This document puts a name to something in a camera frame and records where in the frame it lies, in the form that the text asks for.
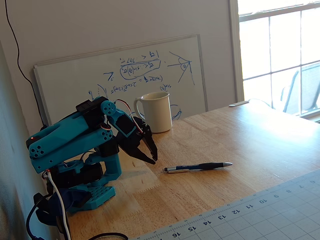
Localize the whiteboard with blue writing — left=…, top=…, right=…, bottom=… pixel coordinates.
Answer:
left=33, top=33, right=209, bottom=126

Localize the dark blue ballpoint pen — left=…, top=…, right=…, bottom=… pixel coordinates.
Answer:
left=163, top=161, right=233, bottom=174

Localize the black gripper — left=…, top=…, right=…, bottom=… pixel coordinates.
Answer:
left=115, top=121, right=159, bottom=165

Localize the white framed window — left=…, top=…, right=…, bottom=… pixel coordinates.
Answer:
left=228, top=0, right=320, bottom=123

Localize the blue table clamp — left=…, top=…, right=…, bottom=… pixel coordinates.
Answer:
left=34, top=188, right=88, bottom=226

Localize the grey gridded cutting mat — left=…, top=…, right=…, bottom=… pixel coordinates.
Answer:
left=129, top=168, right=320, bottom=240

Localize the white usb cable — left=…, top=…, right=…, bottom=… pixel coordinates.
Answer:
left=47, top=169, right=72, bottom=240

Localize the black cable loop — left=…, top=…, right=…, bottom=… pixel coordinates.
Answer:
left=26, top=192, right=129, bottom=240

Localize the outdoor patio chair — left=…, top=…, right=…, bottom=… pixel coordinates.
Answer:
left=279, top=61, right=320, bottom=116

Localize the thin black wall cable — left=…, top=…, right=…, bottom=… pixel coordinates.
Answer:
left=4, top=0, right=49, bottom=130

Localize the white ceramic mug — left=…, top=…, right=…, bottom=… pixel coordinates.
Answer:
left=133, top=91, right=173, bottom=134

